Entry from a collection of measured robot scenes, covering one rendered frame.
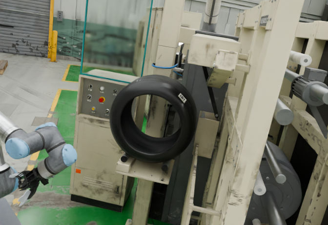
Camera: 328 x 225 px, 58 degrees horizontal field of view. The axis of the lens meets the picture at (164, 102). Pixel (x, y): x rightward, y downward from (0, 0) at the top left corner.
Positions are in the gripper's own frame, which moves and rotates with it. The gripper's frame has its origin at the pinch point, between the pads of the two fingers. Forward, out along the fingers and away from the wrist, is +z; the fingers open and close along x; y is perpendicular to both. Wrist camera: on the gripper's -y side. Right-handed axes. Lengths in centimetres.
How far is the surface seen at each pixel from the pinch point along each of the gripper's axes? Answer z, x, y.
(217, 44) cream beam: -119, -14, -21
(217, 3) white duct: -146, -78, -105
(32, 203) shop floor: 92, -23, -121
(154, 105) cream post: -62, -28, -89
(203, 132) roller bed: -83, 7, -96
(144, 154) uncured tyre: -45, 5, -64
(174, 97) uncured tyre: -83, -13, -53
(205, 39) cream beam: -115, -19, -19
